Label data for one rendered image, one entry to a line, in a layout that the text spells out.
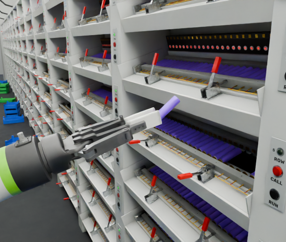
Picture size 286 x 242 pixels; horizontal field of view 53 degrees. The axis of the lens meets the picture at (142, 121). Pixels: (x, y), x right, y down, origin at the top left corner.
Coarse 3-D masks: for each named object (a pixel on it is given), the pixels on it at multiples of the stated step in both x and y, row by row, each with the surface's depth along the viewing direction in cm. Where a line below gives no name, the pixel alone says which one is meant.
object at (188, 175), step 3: (201, 168) 68; (201, 171) 68; (204, 171) 68; (180, 174) 66; (183, 174) 66; (186, 174) 66; (189, 174) 66; (192, 174) 66; (195, 174) 67; (198, 174) 67; (177, 177) 66; (180, 177) 65; (183, 177) 65; (186, 177) 66; (189, 177) 66
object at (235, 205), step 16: (192, 128) 95; (224, 128) 83; (128, 144) 106; (144, 144) 94; (160, 144) 91; (160, 160) 84; (176, 160) 80; (176, 176) 78; (208, 192) 65; (224, 192) 63; (240, 192) 62; (224, 208) 62; (240, 208) 58; (240, 224) 59
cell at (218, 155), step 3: (228, 147) 75; (231, 147) 75; (234, 147) 75; (222, 150) 75; (225, 150) 74; (228, 150) 74; (231, 150) 74; (219, 153) 74; (222, 153) 74; (225, 153) 74; (213, 156) 74; (216, 156) 73; (219, 156) 73; (222, 156) 73
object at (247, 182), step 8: (152, 128) 97; (160, 136) 91; (168, 136) 89; (176, 144) 83; (184, 144) 82; (184, 152) 81; (192, 152) 77; (200, 152) 76; (192, 160) 76; (200, 160) 74; (208, 160) 71; (216, 160) 70; (216, 168) 69; (224, 168) 67; (232, 168) 66; (216, 176) 67; (232, 176) 64; (240, 176) 63; (248, 176) 62; (240, 184) 63; (248, 184) 60
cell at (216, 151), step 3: (225, 144) 77; (228, 144) 77; (219, 147) 76; (222, 147) 76; (225, 147) 76; (213, 150) 76; (216, 150) 75; (219, 150) 75; (210, 153) 75; (213, 153) 75; (216, 153) 75
